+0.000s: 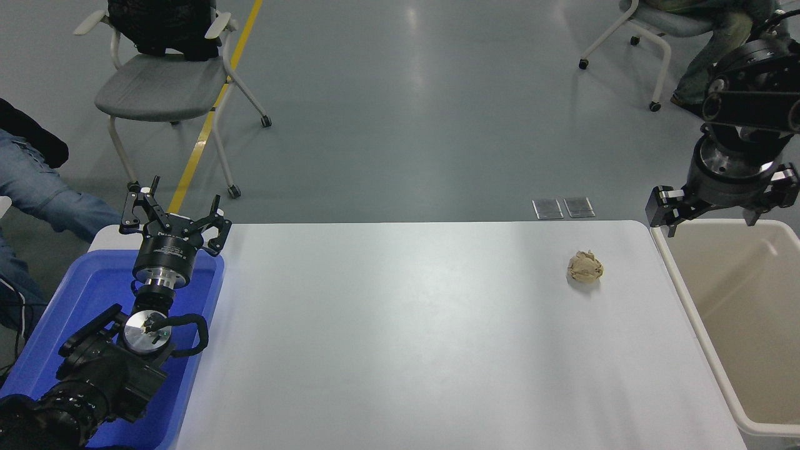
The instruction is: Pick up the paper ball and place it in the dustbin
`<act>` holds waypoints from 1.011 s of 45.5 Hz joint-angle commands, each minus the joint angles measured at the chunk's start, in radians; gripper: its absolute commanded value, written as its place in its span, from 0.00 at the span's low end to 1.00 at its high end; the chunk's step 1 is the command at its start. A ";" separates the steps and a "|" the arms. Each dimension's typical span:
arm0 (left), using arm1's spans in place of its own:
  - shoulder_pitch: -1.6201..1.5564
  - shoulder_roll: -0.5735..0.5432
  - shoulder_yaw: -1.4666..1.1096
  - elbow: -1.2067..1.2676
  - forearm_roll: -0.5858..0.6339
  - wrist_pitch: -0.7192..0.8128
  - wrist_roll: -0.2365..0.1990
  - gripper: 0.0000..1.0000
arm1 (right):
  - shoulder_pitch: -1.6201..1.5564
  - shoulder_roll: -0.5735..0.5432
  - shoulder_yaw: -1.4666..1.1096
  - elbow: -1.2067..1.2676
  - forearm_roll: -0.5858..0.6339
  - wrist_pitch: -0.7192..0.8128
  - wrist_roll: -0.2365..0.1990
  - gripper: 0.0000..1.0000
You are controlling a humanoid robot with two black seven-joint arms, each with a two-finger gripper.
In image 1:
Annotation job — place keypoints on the person in olive trousers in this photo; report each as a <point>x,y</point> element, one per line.
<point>719,44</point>

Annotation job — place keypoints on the silver floor socket plate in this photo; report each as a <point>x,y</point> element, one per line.
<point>579,207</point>
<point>547,209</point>

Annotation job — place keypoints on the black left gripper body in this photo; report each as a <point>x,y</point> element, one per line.
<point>165,249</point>

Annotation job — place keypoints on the blue plastic tray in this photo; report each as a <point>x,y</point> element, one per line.
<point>87,294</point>

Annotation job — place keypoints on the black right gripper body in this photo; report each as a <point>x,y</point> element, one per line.
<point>725,187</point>

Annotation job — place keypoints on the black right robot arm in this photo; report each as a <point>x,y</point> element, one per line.
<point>759,94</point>

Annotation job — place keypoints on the tan paper ball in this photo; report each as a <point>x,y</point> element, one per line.
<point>585,267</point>

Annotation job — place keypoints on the white frame wheeled chair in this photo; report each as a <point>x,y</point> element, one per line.
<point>662,25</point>

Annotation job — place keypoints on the grey seat white frame chair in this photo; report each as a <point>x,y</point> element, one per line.
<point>162,87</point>

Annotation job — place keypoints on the black bag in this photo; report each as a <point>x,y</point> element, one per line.
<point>159,25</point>

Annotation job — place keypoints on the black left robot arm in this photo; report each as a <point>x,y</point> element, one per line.
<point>106,375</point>

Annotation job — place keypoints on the person in blue trousers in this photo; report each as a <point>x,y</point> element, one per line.
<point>37,194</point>

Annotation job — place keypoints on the large pale plastic bin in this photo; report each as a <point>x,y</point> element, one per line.
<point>744,312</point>

